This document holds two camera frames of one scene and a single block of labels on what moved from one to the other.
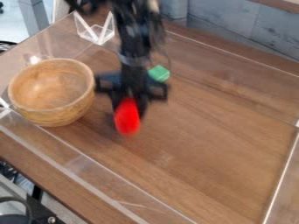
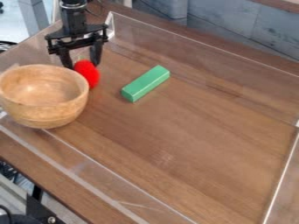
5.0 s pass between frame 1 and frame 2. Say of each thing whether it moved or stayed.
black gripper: moved
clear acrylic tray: stayed
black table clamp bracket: stayed
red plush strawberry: moved
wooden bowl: moved
